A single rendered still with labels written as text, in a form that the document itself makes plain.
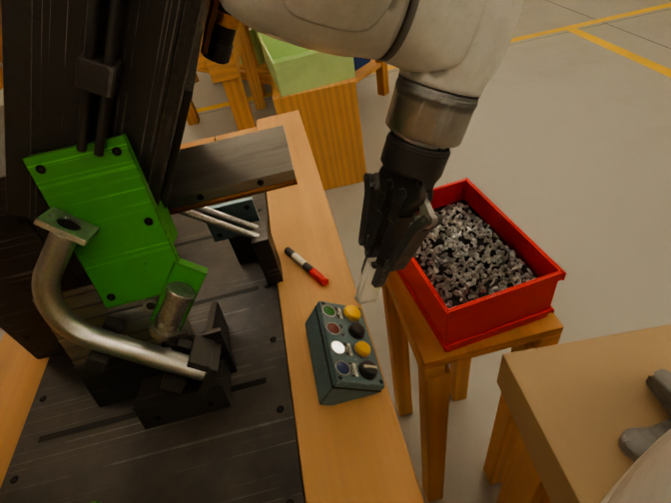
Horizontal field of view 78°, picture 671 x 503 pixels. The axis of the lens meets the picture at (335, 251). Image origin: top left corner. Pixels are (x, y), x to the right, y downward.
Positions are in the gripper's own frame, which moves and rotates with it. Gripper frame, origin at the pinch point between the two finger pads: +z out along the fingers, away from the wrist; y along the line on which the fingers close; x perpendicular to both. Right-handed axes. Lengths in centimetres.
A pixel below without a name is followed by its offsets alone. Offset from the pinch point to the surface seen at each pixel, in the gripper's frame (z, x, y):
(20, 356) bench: 38, 43, 38
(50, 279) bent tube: 4.6, 36.6, 15.1
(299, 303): 15.4, 0.9, 14.0
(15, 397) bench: 38, 44, 28
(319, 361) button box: 13.9, 5.2, -0.3
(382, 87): 18, -198, 245
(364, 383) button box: 12.1, 2.3, -7.3
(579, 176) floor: 18, -207, 73
